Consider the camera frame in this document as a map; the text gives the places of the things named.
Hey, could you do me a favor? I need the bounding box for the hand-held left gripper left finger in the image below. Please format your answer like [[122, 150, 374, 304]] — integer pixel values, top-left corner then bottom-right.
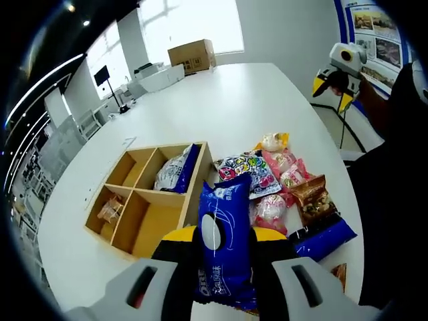
[[65, 225, 201, 321]]

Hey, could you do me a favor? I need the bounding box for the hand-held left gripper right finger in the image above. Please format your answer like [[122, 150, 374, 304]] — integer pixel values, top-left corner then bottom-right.
[[249, 227, 382, 321]]

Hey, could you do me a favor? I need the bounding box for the golden mixed nuts packet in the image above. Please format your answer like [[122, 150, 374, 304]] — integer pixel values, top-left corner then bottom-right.
[[289, 174, 340, 227], [330, 263, 348, 295], [96, 197, 126, 223]]

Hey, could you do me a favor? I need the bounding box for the blue Oreo cookie packet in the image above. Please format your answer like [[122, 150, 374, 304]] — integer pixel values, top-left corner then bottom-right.
[[193, 172, 258, 310], [288, 213, 358, 262]]

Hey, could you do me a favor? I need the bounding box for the yellow marshmallow packet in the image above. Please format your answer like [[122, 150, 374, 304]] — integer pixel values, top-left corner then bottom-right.
[[255, 132, 290, 153]]

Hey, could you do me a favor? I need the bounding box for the wooden divided container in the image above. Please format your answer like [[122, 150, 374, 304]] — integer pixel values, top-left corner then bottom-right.
[[83, 140, 213, 262]]

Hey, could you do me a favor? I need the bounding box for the blue white QQ candy packet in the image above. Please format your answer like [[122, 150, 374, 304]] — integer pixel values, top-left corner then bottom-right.
[[153, 143, 200, 195]]

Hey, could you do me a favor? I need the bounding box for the white chest device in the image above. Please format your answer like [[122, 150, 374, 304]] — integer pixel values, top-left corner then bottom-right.
[[409, 58, 428, 104]]

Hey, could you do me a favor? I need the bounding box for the person in black shirt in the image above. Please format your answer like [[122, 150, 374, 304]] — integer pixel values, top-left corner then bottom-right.
[[340, 63, 428, 312]]

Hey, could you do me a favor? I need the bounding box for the cardboard box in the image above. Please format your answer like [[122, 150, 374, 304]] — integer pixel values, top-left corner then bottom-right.
[[167, 39, 217, 76]]

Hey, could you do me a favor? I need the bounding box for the white plastic tub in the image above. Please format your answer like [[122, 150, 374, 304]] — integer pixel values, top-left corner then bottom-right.
[[133, 62, 187, 93]]

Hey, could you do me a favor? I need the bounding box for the group of white office chairs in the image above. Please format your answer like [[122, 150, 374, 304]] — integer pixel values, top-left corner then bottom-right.
[[9, 108, 104, 241]]

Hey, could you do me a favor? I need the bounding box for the black screen on floor stand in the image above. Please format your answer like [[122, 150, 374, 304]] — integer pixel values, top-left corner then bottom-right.
[[93, 65, 123, 110]]

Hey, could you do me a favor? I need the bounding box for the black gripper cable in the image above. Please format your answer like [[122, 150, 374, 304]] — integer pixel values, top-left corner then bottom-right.
[[338, 100, 350, 151]]

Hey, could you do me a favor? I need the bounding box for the wall poster board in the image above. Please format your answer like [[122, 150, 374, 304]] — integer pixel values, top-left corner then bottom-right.
[[334, 0, 412, 111]]

